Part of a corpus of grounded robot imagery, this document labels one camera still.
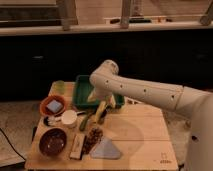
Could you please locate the green translucent cup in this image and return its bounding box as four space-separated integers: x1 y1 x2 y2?
53 80 65 95

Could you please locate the yellow banana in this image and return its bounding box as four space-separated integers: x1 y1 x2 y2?
95 101 107 123

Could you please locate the green plastic tray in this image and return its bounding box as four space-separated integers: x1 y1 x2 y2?
72 74 126 110

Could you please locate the black cable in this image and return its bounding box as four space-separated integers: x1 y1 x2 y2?
0 128 27 162

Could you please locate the white cup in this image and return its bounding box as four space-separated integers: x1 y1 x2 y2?
61 110 77 128

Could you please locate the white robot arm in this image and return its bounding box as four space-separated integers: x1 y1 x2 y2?
89 60 213 171

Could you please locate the wooden block brush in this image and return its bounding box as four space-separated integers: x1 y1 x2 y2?
69 133 85 160

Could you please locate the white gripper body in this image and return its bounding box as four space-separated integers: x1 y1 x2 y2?
95 88 115 104

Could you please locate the wooden table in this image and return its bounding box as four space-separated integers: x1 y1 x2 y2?
24 81 180 171

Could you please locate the light blue cloth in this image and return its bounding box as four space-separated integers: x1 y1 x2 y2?
90 137 122 160

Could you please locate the green cucumber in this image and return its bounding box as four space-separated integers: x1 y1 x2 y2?
79 113 95 131

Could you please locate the dark brown bowl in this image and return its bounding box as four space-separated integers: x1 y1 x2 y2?
39 128 67 157

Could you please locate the orange bowl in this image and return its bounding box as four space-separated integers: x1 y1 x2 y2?
39 95 67 116

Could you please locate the blue sponge block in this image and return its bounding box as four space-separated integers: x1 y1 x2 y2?
46 100 62 113

